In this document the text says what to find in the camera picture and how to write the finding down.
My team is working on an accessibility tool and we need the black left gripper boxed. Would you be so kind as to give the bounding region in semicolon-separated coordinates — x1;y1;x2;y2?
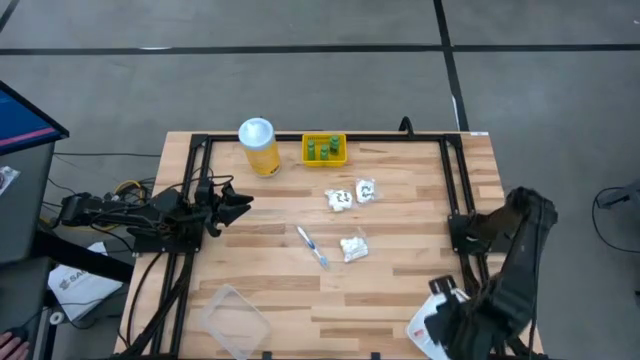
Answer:
191;179;255;238

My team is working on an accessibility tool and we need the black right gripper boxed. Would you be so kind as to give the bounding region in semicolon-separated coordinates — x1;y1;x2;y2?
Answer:
423;274;479;354

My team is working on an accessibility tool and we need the blue white toothbrush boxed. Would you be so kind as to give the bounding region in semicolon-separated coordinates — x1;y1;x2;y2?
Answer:
295;225;331;269

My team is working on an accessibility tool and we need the Family Pack print cotton bag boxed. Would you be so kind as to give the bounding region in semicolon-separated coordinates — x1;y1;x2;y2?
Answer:
323;188;355;214

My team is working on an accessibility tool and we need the plain clear cotton balls bag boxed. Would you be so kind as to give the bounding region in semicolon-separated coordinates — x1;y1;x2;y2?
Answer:
339;234;371;264

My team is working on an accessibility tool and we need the black print cotton balls bag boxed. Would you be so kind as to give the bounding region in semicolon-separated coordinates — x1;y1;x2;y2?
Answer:
354;177;378;205

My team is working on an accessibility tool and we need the yellow disinfecting wipes canister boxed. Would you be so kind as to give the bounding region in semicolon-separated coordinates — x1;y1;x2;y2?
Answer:
237;117;283;178

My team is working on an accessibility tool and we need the yellow plastic basket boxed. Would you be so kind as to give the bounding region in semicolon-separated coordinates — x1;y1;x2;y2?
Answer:
301;132;349;169

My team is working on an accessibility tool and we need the clear plastic container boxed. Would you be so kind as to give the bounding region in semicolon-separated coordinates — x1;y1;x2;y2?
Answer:
199;283;273;360

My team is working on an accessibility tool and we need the white printed bag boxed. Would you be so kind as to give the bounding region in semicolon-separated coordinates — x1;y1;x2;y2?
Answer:
47;242;124;323

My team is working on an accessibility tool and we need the grey stand foot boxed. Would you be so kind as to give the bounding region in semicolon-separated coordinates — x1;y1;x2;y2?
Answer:
597;180;640;210

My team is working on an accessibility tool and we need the blue screen monitor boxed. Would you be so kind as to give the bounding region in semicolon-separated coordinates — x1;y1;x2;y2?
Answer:
0;80;70;156

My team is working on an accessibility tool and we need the person's hand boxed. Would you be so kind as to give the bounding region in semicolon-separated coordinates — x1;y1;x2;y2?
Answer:
0;332;32;360

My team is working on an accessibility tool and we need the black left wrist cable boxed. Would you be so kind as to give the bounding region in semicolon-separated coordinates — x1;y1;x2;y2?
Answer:
187;164;236;194

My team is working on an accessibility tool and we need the yellow cable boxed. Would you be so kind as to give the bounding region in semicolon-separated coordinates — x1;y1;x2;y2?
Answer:
64;178;147;233

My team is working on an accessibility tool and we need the black metal table frame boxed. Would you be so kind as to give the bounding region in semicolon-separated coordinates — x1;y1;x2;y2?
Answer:
117;130;544;360

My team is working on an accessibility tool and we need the black floor cable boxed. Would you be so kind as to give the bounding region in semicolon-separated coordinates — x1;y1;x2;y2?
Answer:
592;187;640;254

